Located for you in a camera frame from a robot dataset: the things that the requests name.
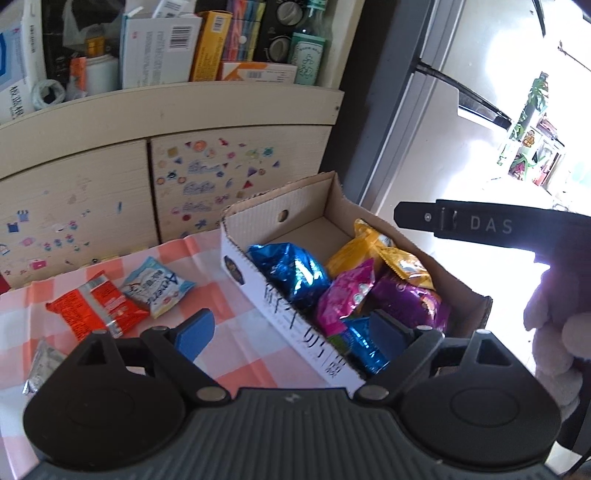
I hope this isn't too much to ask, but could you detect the black metal window stay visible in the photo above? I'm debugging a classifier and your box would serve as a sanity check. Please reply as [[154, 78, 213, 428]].
[[413, 62, 514, 131]]

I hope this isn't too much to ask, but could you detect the white and blue snack packet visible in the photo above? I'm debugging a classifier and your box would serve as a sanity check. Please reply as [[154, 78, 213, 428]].
[[121, 256, 197, 319]]

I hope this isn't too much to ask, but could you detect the outdoor shelf with colourful items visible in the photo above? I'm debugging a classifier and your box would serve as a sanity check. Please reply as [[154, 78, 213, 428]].
[[508, 115, 567, 186]]

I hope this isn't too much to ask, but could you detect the purple snack bag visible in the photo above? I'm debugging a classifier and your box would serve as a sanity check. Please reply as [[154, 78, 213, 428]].
[[367, 272, 452, 334]]

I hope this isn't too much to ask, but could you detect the red snack packet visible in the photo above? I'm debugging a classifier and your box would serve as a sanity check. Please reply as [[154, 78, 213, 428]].
[[45, 271, 151, 340]]

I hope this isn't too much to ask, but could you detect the green potted plant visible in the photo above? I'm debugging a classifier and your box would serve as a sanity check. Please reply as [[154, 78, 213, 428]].
[[496, 71, 550, 167]]

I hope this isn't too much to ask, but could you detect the yellow box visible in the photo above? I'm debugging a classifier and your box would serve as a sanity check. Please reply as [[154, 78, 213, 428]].
[[189, 10, 234, 83]]

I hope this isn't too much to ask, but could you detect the orange tube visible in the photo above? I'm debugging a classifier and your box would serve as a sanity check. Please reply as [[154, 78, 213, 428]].
[[69, 55, 88, 100]]

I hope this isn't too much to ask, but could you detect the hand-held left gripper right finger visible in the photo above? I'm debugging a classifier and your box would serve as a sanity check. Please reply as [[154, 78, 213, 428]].
[[353, 308, 515, 402]]

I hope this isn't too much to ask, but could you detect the black appliance with dials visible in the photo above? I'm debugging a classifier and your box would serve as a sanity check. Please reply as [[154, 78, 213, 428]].
[[252, 0, 301, 65]]

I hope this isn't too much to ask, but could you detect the blue foil snack bag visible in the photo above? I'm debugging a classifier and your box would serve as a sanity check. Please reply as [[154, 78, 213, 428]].
[[342, 316, 393, 377], [247, 242, 332, 315]]

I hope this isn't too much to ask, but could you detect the cardboard box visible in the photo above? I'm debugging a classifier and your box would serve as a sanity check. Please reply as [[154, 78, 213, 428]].
[[219, 171, 494, 393]]

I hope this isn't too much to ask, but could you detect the magenta snack packet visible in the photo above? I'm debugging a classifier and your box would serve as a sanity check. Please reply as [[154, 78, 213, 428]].
[[314, 258, 376, 337]]

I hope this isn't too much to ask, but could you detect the dark window frame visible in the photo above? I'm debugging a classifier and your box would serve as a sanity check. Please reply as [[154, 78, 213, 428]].
[[339, 0, 462, 208]]

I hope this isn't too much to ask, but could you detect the beige cabinet with stickers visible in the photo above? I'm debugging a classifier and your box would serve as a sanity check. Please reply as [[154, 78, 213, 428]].
[[0, 85, 346, 291]]

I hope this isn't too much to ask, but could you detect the large white blue box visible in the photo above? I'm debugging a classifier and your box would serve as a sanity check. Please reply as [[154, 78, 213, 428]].
[[0, 0, 47, 124]]

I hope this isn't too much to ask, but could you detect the silver foil snack packet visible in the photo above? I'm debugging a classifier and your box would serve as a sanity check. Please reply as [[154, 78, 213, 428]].
[[22, 339, 68, 395]]

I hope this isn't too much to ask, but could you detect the white plastic bottle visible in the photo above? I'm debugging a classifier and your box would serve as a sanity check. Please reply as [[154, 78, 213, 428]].
[[85, 53, 121, 96]]

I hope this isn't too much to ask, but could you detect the green snack packet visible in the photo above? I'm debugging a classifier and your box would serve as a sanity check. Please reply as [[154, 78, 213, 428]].
[[330, 331, 354, 356]]

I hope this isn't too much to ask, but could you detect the white carton with barcode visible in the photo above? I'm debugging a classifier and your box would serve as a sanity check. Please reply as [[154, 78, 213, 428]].
[[121, 11, 204, 89]]

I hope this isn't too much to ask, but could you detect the large yellow snack bag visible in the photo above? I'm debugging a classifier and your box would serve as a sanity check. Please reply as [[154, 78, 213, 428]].
[[323, 218, 395, 280]]

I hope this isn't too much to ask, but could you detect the small yellow snack packet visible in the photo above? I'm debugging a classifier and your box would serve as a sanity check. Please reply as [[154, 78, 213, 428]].
[[381, 247, 435, 291]]

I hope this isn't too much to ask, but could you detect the green glass bottle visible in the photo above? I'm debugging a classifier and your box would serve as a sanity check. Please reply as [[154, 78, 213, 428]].
[[288, 0, 333, 86]]

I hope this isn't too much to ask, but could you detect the person's right hand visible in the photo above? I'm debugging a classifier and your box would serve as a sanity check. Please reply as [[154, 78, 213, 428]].
[[523, 281, 591, 408]]

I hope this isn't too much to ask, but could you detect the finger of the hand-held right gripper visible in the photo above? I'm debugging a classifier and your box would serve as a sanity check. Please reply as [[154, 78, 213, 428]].
[[394, 198, 570, 253]]

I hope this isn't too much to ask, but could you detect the clear plastic bag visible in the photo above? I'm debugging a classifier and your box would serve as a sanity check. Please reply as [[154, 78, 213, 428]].
[[60, 0, 125, 47]]

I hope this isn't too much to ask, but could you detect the grey crumpled plastic bag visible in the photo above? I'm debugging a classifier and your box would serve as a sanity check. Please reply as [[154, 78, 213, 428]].
[[31, 79, 68, 110]]

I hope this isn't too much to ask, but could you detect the orange white checked tablecloth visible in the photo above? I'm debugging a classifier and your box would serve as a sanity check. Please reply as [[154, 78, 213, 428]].
[[0, 227, 356, 480]]

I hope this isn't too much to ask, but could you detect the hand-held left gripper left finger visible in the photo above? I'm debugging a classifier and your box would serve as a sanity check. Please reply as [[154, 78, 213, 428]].
[[67, 308, 232, 408]]

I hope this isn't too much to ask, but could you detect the orange and white box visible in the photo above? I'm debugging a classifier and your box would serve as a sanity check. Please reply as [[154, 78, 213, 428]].
[[217, 60, 298, 85]]

